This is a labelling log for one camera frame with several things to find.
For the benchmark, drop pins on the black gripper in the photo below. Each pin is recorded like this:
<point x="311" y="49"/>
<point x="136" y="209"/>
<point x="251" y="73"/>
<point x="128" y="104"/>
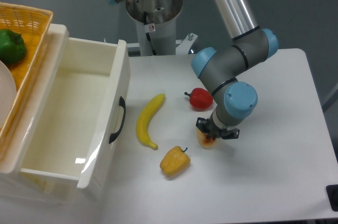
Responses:
<point x="214" y="129"/>

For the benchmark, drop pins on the round knotted bread roll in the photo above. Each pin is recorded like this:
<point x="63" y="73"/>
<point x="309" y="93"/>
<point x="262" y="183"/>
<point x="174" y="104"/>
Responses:
<point x="205" y="141"/>

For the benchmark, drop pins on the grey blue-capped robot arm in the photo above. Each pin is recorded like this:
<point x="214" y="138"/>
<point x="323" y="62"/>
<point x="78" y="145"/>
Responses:
<point x="218" y="71"/>

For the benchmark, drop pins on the red bell pepper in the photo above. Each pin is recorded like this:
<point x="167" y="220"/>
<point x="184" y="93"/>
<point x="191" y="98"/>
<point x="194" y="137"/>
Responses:
<point x="199" y="98"/>

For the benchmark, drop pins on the yellow bell pepper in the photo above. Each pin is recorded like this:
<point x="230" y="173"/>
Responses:
<point x="175" y="161"/>

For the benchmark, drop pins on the yellow banana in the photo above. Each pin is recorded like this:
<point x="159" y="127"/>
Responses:
<point x="144" y="119"/>

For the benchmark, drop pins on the black object at table edge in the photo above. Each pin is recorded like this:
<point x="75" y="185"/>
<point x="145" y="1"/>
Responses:
<point x="332" y="193"/>

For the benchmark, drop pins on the white plastic drawer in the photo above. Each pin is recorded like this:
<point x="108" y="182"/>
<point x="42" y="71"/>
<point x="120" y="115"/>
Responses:
<point x="71" y="140"/>

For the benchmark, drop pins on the white drawer cabinet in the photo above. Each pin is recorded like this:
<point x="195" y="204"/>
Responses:
<point x="13" y="182"/>

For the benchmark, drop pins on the yellow woven basket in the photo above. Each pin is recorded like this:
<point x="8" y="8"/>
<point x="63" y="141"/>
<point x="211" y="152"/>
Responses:
<point x="32" y="24"/>

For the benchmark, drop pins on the white plate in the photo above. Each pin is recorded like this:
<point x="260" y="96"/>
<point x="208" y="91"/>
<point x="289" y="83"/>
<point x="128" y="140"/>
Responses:
<point x="7" y="91"/>

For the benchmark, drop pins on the green bell pepper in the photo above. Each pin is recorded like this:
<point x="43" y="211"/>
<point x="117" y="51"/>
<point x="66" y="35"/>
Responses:
<point x="13" y="49"/>

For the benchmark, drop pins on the metal mounting bracket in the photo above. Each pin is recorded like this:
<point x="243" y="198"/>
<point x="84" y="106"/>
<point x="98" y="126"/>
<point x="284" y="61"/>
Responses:
<point x="187" y="45"/>

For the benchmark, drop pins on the black drawer handle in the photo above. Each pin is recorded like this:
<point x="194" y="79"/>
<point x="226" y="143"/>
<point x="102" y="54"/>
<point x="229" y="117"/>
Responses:
<point x="121" y="115"/>

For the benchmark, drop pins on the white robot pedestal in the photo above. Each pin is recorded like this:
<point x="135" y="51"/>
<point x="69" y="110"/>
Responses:
<point x="155" y="22"/>

